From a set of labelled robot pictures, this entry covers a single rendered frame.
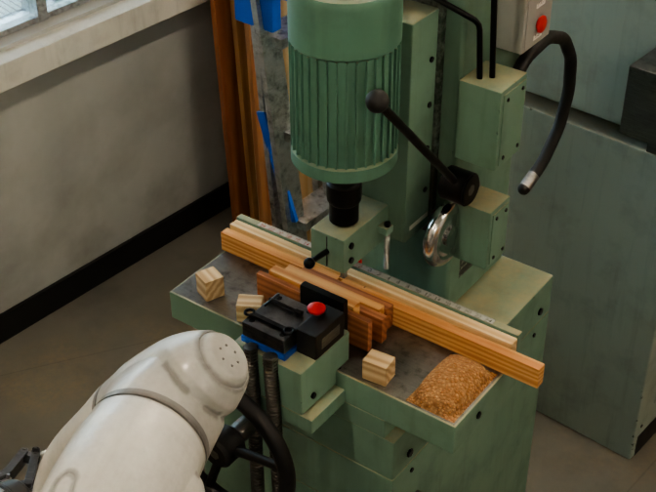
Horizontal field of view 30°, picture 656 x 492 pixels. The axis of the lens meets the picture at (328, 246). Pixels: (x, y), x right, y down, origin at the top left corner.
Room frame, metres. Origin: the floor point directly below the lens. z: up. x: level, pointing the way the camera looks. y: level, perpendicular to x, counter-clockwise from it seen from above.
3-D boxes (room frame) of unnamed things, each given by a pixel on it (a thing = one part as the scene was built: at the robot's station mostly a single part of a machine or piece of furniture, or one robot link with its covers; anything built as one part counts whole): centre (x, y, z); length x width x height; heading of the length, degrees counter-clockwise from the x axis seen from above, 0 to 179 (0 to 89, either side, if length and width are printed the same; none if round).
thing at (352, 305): (1.66, 0.03, 0.94); 0.18 x 0.02 x 0.07; 54
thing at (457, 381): (1.48, -0.20, 0.92); 0.14 x 0.09 x 0.04; 144
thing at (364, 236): (1.73, -0.04, 1.03); 0.14 x 0.07 x 0.09; 144
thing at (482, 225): (1.77, -0.26, 1.02); 0.09 x 0.07 x 0.12; 54
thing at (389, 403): (1.61, 0.01, 0.87); 0.61 x 0.30 x 0.06; 54
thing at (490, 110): (1.80, -0.28, 1.22); 0.09 x 0.08 x 0.15; 144
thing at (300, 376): (1.54, 0.06, 0.91); 0.15 x 0.14 x 0.09; 54
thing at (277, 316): (1.54, 0.06, 0.99); 0.13 x 0.11 x 0.06; 54
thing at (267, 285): (1.65, 0.03, 0.93); 0.24 x 0.01 x 0.06; 54
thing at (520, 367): (1.68, -0.08, 0.92); 0.67 x 0.02 x 0.04; 54
